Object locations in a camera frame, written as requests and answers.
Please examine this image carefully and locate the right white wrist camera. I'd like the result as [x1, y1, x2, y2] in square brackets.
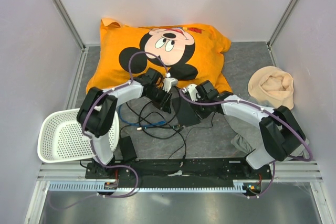
[182, 84, 198, 102]

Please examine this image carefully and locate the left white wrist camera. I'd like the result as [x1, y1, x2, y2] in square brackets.
[162, 72, 178, 92]

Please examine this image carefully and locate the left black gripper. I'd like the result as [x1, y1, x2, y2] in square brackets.
[145, 87, 173, 114]

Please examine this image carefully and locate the orange Mickey Mouse pillow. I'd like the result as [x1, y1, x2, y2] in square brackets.
[86, 18, 232, 92]

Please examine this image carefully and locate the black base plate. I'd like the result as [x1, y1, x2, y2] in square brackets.
[86, 157, 272, 181]

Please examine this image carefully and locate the black power adapter brick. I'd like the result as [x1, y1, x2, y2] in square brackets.
[119, 136, 137, 162]

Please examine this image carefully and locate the blue ethernet cable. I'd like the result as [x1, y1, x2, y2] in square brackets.
[117, 104, 167, 127]

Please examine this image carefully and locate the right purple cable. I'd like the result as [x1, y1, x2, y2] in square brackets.
[178, 89, 313, 201]

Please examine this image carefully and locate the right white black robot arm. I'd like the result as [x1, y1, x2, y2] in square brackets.
[186, 81, 307, 179]

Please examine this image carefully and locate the grey cloth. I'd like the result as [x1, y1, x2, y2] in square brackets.
[225, 113, 310, 161]

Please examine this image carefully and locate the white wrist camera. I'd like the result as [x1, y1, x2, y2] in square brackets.
[182, 84, 198, 102]
[162, 72, 178, 92]

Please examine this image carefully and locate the black network switch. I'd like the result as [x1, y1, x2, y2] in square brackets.
[172, 97, 200, 127]

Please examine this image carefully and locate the peach towel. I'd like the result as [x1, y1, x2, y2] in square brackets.
[248, 66, 294, 110]

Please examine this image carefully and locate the slotted cable duct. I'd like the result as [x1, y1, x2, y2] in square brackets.
[48, 181, 247, 193]

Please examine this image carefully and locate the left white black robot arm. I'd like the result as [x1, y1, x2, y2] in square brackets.
[77, 68, 178, 178]

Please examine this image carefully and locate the white perforated plastic basket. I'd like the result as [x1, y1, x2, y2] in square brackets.
[37, 109, 119, 165]

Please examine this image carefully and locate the black ethernet cable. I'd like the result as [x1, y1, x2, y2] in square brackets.
[125, 100, 187, 140]

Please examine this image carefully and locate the purple cable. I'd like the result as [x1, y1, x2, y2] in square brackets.
[47, 50, 171, 210]
[178, 89, 313, 201]

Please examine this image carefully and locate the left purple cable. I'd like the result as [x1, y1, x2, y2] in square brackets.
[47, 50, 171, 210]

